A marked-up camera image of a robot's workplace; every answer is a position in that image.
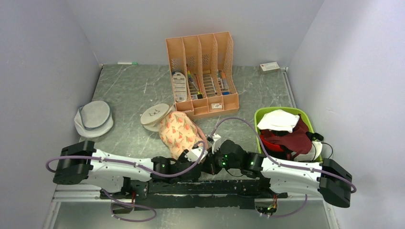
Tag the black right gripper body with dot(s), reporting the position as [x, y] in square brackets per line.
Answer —
[218, 161]

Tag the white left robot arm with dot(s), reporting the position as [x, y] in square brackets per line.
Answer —
[82, 162]

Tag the green plastic basket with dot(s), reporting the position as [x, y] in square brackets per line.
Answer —
[314, 137]

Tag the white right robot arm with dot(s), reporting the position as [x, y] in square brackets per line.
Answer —
[326, 179]

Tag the dark red garment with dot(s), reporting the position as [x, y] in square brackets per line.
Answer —
[294, 146]

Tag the green white marker pen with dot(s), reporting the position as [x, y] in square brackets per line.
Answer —
[127, 63]

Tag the small white box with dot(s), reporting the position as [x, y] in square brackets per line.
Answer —
[269, 67]

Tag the round beige mesh laundry bag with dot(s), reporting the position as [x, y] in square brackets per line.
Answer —
[151, 118]

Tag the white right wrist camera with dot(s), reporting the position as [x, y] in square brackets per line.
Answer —
[215, 142]

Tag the orange plastic file organizer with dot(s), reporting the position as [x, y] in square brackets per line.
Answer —
[206, 61]

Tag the floral mesh laundry bag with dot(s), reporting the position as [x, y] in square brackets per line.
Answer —
[178, 132]

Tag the white card pack in organizer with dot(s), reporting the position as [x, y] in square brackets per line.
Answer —
[180, 86]

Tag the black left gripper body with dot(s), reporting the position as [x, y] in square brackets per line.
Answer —
[182, 159]

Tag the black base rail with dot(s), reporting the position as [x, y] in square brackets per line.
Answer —
[200, 194]

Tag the grey round laundry bag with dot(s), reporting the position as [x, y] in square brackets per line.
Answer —
[93, 119]

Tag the white cloth in basket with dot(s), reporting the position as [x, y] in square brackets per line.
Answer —
[278, 120]

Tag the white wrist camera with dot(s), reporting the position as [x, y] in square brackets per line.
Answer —
[215, 142]
[196, 153]

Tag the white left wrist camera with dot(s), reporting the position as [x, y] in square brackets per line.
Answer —
[196, 153]

